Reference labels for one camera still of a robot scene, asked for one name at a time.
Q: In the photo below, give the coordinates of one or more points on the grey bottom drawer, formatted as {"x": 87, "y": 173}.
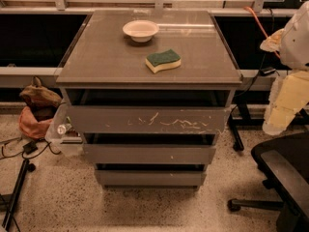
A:
{"x": 150, "y": 178}

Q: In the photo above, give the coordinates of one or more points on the black floor cable box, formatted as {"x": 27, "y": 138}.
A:
{"x": 30, "y": 147}

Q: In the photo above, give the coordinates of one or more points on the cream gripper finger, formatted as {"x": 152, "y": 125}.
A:
{"x": 288, "y": 95}
{"x": 273, "y": 43}

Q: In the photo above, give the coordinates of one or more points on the orange cloth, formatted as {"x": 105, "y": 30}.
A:
{"x": 30, "y": 126}

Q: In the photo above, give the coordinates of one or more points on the black office chair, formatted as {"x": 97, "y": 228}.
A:
{"x": 285, "y": 162}

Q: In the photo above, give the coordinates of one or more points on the grey top drawer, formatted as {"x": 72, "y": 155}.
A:
{"x": 160, "y": 120}

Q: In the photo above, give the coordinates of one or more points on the black stand on floor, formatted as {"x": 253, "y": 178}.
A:
{"x": 9, "y": 201}

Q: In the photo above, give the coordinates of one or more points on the white bowl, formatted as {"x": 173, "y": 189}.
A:
{"x": 141, "y": 31}

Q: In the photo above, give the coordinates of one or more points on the black metal table frame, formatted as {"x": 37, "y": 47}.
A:
{"x": 246, "y": 120}

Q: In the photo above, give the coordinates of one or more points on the black power adapter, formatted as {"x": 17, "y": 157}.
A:
{"x": 267, "y": 71}

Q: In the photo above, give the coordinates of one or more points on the grey drawer cabinet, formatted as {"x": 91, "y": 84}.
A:
{"x": 107, "y": 68}

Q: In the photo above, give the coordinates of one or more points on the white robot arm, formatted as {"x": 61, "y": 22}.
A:
{"x": 295, "y": 41}

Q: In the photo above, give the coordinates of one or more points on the grey drawer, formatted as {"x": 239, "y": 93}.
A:
{"x": 150, "y": 178}
{"x": 149, "y": 154}
{"x": 160, "y": 120}

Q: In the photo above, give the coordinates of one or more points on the green yellow sponge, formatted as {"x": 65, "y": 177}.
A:
{"x": 162, "y": 61}

